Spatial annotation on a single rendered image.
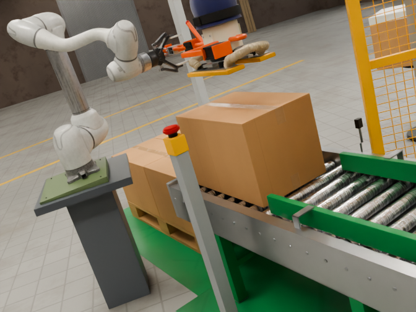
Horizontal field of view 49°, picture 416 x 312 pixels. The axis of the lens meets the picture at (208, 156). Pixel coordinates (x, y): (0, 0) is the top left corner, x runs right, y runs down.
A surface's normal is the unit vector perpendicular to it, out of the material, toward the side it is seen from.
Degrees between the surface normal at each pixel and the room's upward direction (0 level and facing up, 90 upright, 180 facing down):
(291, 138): 90
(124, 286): 90
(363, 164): 90
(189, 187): 90
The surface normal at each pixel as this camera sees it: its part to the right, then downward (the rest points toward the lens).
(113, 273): 0.22, 0.25
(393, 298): -0.80, 0.39
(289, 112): 0.52, 0.13
